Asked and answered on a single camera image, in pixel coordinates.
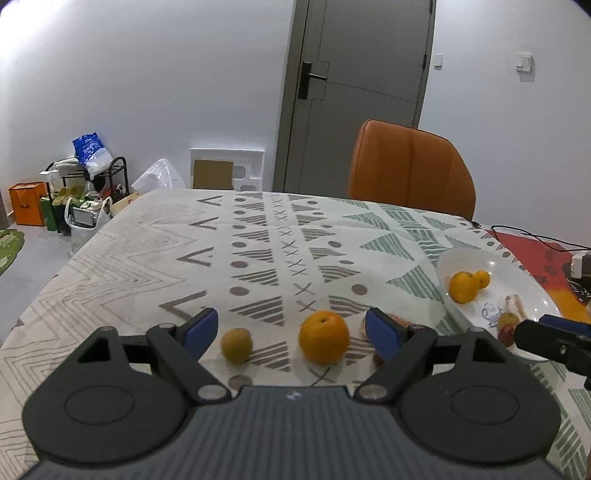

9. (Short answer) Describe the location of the orange leather chair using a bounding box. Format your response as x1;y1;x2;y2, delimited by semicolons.
348;119;476;220

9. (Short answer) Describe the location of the medium orange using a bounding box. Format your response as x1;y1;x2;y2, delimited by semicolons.
448;271;480;304

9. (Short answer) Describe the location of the white shopping bag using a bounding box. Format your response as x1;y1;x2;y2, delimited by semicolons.
64;197;113;256

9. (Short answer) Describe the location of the small red plum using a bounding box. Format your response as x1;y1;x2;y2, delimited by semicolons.
497;325;515;348

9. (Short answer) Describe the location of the translucent plastic bag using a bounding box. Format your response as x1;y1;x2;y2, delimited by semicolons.
131;158;186;195

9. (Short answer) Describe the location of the black door lock handle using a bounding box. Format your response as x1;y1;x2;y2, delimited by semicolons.
297;61;329;101

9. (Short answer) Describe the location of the red cartoon mat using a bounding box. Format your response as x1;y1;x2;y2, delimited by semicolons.
492;233;590;324

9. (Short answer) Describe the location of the green leaf rug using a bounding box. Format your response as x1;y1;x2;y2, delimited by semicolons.
0;229;25;275

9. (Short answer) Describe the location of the grey entrance door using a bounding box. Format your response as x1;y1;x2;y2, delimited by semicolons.
273;1;436;197

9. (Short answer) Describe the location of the white power adapter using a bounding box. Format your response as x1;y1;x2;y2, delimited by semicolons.
570;250;591;280

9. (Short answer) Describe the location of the small tangerine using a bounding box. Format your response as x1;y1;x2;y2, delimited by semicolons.
474;270;491;290

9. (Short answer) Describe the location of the blue white plastic bag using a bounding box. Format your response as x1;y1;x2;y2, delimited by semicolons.
72;132;113;179

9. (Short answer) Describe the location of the peeled pomelo segment back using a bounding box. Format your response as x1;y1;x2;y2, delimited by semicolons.
360;308;411;367

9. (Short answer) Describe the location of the olive green round fruit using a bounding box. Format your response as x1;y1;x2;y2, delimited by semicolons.
221;328;253;365

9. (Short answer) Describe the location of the yellow-green round fruit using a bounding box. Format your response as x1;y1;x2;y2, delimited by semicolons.
497;311;520;331

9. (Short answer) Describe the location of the orange paper bag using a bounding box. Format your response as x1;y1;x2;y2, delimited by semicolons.
9;182;46;227

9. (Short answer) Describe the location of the black cable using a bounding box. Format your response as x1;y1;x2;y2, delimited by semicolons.
468;221;591;252

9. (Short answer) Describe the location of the large orange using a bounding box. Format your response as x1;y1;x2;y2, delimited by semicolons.
298;310;349;365

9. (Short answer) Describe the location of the patterned tablecloth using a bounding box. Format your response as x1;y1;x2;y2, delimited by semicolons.
1;190;590;479

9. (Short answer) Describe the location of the black metal rack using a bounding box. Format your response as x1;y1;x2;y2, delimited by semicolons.
39;156;130;236

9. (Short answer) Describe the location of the white enamel plate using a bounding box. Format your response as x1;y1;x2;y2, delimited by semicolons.
437;247;561;336

